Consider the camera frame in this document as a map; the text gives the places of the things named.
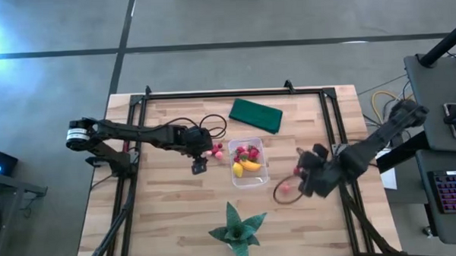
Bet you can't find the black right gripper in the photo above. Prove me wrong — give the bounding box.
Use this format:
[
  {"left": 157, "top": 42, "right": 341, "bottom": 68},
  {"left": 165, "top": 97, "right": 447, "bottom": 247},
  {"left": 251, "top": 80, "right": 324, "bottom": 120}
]
[{"left": 296, "top": 141, "right": 345, "bottom": 199}]

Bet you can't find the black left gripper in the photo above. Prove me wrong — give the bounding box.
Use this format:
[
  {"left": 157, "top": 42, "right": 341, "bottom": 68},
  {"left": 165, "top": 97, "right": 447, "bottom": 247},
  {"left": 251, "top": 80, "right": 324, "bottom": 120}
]
[{"left": 182, "top": 124, "right": 215, "bottom": 176}]

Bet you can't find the yellow lemon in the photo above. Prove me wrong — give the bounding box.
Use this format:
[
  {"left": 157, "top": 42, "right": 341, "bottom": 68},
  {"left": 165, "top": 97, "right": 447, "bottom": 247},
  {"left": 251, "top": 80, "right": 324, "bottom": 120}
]
[{"left": 232, "top": 161, "right": 245, "bottom": 179}]

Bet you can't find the clear plastic tupperware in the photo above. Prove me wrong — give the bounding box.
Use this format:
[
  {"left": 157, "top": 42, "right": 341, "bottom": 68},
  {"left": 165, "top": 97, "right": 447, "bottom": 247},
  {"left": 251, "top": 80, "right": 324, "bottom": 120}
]
[{"left": 227, "top": 137, "right": 271, "bottom": 190}]

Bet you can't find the yellow banana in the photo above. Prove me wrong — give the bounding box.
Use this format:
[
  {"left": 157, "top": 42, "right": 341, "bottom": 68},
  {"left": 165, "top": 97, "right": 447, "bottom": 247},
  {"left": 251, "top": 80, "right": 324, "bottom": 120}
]
[{"left": 239, "top": 158, "right": 262, "bottom": 173}]

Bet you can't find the folded green cloth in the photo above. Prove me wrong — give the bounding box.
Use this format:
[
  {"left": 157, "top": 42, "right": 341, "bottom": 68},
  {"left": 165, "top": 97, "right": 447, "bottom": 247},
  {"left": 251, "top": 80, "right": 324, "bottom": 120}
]
[{"left": 228, "top": 96, "right": 284, "bottom": 136}]

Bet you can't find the green plant with white pot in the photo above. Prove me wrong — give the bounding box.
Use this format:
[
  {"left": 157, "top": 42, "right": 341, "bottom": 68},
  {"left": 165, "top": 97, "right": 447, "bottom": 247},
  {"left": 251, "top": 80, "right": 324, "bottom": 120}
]
[{"left": 207, "top": 200, "right": 270, "bottom": 256}]

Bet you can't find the white paper sheet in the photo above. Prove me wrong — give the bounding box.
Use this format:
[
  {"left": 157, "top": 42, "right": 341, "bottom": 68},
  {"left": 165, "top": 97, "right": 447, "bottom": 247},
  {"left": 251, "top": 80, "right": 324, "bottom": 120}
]
[{"left": 376, "top": 148, "right": 398, "bottom": 191}]

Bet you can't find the grey side table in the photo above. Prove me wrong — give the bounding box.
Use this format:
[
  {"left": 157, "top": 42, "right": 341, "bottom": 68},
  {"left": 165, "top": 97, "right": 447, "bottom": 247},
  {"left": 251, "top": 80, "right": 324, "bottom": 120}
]
[{"left": 403, "top": 52, "right": 456, "bottom": 155}]

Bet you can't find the grey keyboard table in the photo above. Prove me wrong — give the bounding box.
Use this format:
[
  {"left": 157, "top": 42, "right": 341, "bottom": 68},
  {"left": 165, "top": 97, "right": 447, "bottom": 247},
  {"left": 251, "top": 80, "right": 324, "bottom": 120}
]
[{"left": 414, "top": 148, "right": 456, "bottom": 248}]

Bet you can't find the rainbow backlit keyboard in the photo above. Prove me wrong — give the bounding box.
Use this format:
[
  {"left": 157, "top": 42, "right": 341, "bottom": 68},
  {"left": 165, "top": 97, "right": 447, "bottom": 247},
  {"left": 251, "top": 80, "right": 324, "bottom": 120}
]
[{"left": 426, "top": 169, "right": 456, "bottom": 216}]

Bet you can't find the black pole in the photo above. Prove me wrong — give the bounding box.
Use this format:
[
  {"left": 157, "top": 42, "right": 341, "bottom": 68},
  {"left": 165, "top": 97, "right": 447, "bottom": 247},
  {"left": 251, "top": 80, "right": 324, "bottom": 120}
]
[{"left": 416, "top": 17, "right": 456, "bottom": 68}]

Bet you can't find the black device with blue light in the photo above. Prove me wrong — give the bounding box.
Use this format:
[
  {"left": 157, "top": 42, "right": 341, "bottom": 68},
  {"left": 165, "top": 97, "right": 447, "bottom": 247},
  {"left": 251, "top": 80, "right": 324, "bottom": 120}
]
[{"left": 0, "top": 144, "right": 20, "bottom": 178}]

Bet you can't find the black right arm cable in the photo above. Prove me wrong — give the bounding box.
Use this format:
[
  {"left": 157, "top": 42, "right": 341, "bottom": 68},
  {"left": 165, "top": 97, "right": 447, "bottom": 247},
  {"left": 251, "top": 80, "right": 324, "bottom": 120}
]
[{"left": 271, "top": 147, "right": 308, "bottom": 206}]

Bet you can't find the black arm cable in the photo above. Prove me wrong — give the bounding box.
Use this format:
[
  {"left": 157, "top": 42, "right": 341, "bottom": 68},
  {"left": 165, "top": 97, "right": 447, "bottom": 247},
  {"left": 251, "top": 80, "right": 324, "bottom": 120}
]
[
  {"left": 271, "top": 147, "right": 308, "bottom": 206},
  {"left": 162, "top": 113, "right": 229, "bottom": 142}
]

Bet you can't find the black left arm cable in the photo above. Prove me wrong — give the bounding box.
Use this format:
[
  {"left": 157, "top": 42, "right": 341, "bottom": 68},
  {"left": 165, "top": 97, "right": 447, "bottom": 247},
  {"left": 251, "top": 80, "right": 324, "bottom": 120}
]
[{"left": 162, "top": 113, "right": 229, "bottom": 142}]

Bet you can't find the black aluminium table frame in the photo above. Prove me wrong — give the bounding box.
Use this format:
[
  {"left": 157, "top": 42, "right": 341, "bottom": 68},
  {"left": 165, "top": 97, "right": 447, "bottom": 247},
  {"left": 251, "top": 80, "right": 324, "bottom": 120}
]
[{"left": 68, "top": 75, "right": 403, "bottom": 256}]

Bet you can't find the yellow cable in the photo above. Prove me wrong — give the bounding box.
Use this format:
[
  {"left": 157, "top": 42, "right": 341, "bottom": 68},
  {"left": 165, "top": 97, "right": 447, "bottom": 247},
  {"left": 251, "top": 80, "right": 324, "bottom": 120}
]
[{"left": 369, "top": 89, "right": 417, "bottom": 126}]

